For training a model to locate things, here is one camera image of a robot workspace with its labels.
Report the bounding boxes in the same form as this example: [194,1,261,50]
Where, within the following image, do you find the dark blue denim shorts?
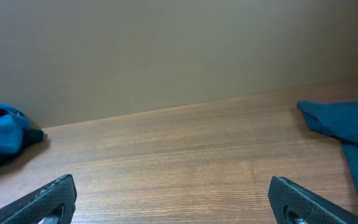
[296,101,358,196]

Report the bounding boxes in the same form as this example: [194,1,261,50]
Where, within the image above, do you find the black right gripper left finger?
[0,174,77,224]

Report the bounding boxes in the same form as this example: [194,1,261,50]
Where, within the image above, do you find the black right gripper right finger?
[268,176,358,224]

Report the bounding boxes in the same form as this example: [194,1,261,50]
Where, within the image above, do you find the blue polo shirt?
[0,103,30,154]

